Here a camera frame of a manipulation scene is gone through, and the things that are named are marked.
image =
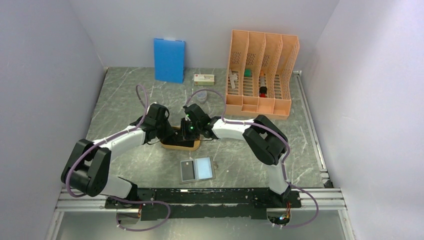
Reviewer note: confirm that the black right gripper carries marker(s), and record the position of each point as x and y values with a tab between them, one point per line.
184	121

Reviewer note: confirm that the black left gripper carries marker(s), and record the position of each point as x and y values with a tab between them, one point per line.
168	131

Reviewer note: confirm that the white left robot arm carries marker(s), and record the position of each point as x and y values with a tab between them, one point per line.
88	167

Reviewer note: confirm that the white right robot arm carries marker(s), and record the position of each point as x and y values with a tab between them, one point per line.
267	142

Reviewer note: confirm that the orange oval plastic tray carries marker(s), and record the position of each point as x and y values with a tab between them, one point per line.
176	142

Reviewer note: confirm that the clear round plastic jar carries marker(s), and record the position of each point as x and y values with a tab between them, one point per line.
201	96

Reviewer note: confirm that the small green white carton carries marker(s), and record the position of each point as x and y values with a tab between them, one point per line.
204	79

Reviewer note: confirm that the blue upright box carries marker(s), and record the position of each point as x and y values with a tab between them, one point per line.
169	60

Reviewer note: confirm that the green eraser block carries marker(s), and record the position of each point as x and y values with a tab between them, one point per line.
248	73

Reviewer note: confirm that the black red stamp knob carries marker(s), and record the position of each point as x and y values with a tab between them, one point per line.
263	92

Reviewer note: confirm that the orange grey utility knife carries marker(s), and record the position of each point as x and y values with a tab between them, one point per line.
262	79

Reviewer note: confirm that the peach desk file organizer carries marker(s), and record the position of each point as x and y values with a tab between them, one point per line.
259	70

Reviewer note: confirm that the grey metal bracket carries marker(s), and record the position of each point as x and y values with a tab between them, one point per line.
233	78

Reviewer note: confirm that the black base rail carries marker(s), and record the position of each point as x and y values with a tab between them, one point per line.
195	203

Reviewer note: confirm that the aluminium frame rail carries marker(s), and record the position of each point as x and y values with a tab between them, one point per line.
322	216

